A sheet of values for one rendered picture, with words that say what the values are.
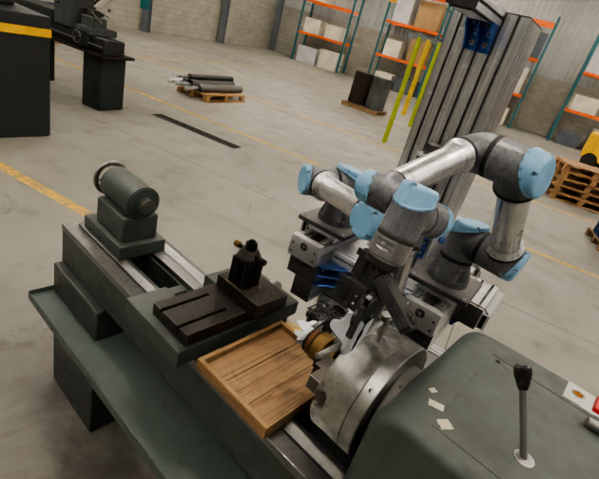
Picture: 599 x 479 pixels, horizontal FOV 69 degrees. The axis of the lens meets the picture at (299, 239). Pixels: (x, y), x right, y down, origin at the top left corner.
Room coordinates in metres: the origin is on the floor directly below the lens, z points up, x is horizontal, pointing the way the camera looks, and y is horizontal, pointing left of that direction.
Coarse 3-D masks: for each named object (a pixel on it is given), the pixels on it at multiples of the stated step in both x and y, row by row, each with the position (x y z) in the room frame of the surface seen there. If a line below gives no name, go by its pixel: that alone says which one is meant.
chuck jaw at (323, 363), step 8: (320, 360) 0.88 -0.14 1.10; (328, 360) 0.89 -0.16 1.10; (320, 368) 0.85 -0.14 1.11; (328, 368) 0.86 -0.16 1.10; (312, 376) 0.81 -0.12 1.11; (320, 376) 0.81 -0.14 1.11; (312, 384) 0.80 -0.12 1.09; (312, 392) 0.80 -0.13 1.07; (320, 392) 0.77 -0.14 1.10; (320, 400) 0.76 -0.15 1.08
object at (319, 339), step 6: (312, 330) 0.97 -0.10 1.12; (318, 330) 0.98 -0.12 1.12; (306, 336) 0.96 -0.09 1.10; (312, 336) 0.95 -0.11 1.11; (318, 336) 0.95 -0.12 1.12; (324, 336) 0.95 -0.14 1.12; (330, 336) 0.96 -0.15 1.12; (306, 342) 0.94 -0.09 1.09; (312, 342) 0.94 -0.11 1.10; (318, 342) 0.93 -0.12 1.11; (324, 342) 0.93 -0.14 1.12; (330, 342) 0.94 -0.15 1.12; (306, 348) 0.94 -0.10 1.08; (312, 348) 0.93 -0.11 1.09; (318, 348) 0.92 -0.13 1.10; (324, 348) 0.92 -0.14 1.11; (312, 354) 0.92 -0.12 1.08; (330, 354) 0.91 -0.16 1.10; (336, 354) 0.95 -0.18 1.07
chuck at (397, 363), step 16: (400, 352) 0.82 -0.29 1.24; (416, 352) 0.84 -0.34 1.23; (384, 368) 0.77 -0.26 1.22; (400, 368) 0.78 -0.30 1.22; (368, 384) 0.75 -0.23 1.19; (384, 384) 0.74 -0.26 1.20; (368, 400) 0.72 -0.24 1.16; (352, 416) 0.71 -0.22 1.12; (368, 416) 0.73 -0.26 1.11; (352, 432) 0.70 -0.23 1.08; (352, 448) 0.72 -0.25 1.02
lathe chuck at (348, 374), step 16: (368, 336) 0.85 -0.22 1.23; (384, 336) 0.86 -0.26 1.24; (400, 336) 0.89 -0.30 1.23; (352, 352) 0.81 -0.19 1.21; (368, 352) 0.81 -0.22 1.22; (384, 352) 0.81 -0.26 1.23; (336, 368) 0.78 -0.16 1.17; (352, 368) 0.78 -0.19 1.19; (368, 368) 0.78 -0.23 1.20; (320, 384) 0.77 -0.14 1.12; (336, 384) 0.76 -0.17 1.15; (352, 384) 0.75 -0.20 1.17; (336, 400) 0.74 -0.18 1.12; (352, 400) 0.73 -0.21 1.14; (320, 416) 0.75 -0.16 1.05; (336, 416) 0.73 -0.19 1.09; (336, 432) 0.72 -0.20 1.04
